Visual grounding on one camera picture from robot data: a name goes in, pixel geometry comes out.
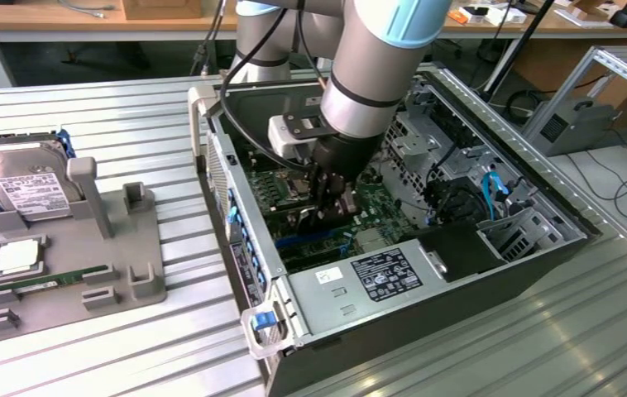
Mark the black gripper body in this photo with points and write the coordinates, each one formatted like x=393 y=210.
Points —
x=346 y=157

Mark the graphics card with black cooler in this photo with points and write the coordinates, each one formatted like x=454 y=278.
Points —
x=318 y=226

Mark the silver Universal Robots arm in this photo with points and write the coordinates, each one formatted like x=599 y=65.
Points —
x=368 y=74

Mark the CPU socket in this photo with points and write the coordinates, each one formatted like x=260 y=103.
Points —
x=296 y=186

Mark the green motherboard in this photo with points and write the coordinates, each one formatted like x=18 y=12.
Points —
x=378 y=202

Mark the blue expansion slot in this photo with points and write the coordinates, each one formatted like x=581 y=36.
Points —
x=290 y=242

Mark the silver perforated drive cage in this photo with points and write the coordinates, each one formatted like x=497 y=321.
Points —
x=422 y=149

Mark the black expansion slot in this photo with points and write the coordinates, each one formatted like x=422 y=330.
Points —
x=313 y=255

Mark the grey power supply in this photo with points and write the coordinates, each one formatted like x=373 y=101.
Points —
x=334 y=297

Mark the black plastic shroud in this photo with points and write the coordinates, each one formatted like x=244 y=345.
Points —
x=456 y=252

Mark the blue case latch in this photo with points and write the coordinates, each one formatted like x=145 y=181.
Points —
x=262 y=321

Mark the metal disk bay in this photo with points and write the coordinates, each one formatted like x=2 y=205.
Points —
x=517 y=244

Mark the open black PC case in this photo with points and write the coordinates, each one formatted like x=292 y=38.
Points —
x=456 y=310

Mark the black tripod pole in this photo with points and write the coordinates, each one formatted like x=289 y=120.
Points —
x=517 y=45

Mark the grey box device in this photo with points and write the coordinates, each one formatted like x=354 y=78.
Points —
x=583 y=128

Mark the white cardboard box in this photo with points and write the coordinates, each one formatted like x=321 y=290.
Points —
x=497 y=15

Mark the grey plastic parts rack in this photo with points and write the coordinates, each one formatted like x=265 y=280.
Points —
x=58 y=256

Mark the small wooden box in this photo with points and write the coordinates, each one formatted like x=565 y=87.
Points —
x=153 y=8

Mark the silver hard disk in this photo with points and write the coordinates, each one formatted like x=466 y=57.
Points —
x=26 y=186

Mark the flat white package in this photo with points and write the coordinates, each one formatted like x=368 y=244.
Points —
x=580 y=17

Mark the green RAM stick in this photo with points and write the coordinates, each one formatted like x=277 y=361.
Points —
x=42 y=281

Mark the silver CPU chip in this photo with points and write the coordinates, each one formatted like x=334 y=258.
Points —
x=14 y=256

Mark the black desk device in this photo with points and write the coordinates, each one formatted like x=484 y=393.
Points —
x=624 y=18

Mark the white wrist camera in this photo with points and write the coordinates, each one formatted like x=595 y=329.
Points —
x=285 y=138

